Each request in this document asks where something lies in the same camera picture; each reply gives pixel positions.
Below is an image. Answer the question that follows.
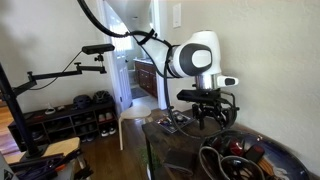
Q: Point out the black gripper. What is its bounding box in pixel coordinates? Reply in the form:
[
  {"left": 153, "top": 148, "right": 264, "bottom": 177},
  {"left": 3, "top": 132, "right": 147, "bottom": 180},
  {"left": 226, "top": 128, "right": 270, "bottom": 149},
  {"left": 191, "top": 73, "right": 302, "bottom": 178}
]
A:
[{"left": 192, "top": 99, "right": 239, "bottom": 130}]

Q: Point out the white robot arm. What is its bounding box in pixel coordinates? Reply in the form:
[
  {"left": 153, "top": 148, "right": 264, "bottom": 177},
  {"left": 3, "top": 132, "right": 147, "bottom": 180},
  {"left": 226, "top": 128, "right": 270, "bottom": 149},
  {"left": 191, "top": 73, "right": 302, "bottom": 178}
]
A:
[{"left": 108, "top": 0, "right": 239, "bottom": 129}]

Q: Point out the black red object in bowl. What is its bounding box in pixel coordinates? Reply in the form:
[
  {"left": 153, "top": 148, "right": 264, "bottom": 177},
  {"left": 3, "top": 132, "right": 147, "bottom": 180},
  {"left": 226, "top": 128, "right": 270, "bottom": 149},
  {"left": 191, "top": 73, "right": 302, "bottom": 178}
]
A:
[{"left": 244, "top": 145, "right": 265, "bottom": 163}]

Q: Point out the red bike light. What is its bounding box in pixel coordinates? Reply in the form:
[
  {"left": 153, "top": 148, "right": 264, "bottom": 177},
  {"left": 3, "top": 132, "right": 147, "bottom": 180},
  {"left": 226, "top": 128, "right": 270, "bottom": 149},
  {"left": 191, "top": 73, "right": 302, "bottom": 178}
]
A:
[{"left": 229, "top": 139, "right": 244, "bottom": 156}]

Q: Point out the black wallet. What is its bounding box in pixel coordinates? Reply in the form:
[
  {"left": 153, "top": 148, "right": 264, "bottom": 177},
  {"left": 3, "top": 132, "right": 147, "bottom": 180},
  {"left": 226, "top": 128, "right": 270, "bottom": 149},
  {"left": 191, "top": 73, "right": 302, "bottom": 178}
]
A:
[{"left": 163, "top": 149, "right": 196, "bottom": 176}]

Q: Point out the large dark ceramic bowl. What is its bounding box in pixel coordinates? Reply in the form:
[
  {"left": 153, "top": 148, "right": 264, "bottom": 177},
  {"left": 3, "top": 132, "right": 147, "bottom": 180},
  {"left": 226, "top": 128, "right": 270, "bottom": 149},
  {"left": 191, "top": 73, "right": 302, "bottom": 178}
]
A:
[{"left": 201, "top": 130, "right": 311, "bottom": 180}]

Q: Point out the round wooden stool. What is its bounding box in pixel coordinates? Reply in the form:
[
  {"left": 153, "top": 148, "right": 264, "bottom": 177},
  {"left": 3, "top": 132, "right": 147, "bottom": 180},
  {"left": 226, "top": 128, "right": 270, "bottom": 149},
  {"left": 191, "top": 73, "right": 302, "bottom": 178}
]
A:
[{"left": 118, "top": 105, "right": 153, "bottom": 149}]

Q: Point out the dark wood kitchen cabinet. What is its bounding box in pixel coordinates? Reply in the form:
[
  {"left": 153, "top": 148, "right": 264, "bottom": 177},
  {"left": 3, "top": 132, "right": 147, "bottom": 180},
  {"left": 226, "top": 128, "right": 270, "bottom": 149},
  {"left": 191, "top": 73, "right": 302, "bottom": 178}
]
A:
[{"left": 135, "top": 61, "right": 157, "bottom": 97}]

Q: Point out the black bicycle helmet right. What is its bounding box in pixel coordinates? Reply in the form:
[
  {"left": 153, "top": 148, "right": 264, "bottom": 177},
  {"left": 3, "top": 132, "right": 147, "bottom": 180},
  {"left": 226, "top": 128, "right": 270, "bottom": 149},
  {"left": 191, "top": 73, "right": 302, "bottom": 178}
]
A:
[{"left": 93, "top": 90, "right": 112, "bottom": 104}]

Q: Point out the black bicycle helmet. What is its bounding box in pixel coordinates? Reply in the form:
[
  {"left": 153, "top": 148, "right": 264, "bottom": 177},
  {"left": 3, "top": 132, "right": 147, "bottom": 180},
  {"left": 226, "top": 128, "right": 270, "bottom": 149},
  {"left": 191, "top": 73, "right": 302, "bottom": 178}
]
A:
[
  {"left": 93, "top": 90, "right": 112, "bottom": 104},
  {"left": 73, "top": 95, "right": 91, "bottom": 109}
]

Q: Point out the black bicycle helmet left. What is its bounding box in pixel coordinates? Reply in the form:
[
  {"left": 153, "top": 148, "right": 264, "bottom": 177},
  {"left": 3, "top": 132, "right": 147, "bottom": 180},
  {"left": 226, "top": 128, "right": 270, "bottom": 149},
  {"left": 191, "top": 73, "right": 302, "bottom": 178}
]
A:
[{"left": 73, "top": 95, "right": 91, "bottom": 109}]

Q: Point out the white open door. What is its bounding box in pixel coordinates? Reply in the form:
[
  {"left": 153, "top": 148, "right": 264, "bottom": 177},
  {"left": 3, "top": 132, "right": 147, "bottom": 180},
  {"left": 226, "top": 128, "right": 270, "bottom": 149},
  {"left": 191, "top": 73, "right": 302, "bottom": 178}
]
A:
[{"left": 99, "top": 0, "right": 132, "bottom": 115}]

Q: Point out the dark wooden shoe rack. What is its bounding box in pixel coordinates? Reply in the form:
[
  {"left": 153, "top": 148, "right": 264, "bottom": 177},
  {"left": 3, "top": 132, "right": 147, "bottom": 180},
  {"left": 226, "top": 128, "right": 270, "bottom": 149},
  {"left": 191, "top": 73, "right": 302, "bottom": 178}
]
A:
[{"left": 24, "top": 102, "right": 117, "bottom": 146}]

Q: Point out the wooden chair seat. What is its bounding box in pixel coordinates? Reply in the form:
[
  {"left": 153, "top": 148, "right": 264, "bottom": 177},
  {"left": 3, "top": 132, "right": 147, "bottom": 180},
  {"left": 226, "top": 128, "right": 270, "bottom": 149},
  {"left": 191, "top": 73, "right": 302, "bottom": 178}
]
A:
[{"left": 4, "top": 137, "right": 80, "bottom": 164}]

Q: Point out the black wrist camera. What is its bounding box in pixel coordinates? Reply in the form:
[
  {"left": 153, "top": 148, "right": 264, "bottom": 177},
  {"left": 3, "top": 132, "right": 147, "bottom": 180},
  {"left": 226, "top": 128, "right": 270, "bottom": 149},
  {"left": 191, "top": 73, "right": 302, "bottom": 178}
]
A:
[{"left": 177, "top": 90, "right": 219, "bottom": 103}]

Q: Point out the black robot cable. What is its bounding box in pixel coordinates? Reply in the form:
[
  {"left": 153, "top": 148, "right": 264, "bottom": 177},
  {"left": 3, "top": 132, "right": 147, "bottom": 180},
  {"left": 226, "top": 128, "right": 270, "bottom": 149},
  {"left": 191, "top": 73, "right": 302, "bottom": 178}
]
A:
[{"left": 77, "top": 0, "right": 238, "bottom": 140}]

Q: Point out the white light switch plate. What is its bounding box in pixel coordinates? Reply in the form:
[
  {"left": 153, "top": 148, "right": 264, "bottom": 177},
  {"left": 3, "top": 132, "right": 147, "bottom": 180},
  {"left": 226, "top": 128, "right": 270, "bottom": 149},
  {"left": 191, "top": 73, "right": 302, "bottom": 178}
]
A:
[{"left": 173, "top": 3, "right": 181, "bottom": 28}]

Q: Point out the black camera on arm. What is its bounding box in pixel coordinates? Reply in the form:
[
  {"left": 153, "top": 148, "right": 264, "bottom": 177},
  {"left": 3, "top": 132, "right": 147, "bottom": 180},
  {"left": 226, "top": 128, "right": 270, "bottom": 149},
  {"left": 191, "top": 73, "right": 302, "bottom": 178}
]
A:
[{"left": 82, "top": 44, "right": 115, "bottom": 55}]

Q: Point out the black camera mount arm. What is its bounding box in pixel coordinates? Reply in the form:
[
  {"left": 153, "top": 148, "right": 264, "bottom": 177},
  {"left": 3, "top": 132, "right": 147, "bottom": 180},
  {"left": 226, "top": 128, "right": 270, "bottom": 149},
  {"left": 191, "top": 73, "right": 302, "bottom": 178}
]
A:
[{"left": 0, "top": 61, "right": 108, "bottom": 158}]

